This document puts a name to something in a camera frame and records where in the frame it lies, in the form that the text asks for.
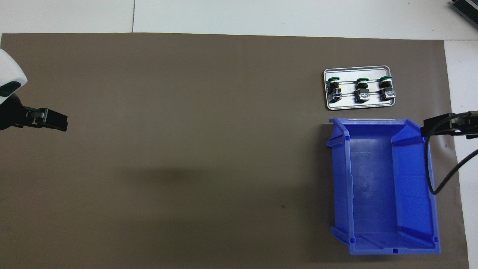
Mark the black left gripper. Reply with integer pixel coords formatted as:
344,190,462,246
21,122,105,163
0,93,68,132

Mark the green push button switch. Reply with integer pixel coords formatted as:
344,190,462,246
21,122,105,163
354,77,371,104
327,76,343,103
379,75,396,102

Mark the blue plastic storage bin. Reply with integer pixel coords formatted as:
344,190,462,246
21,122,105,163
326,118,441,256

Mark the silver metal tray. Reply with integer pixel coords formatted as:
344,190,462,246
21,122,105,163
323,66,396,111

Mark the brown table mat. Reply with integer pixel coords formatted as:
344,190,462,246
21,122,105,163
0,33,470,269

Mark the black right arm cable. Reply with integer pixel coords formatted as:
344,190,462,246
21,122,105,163
425,112,478,195

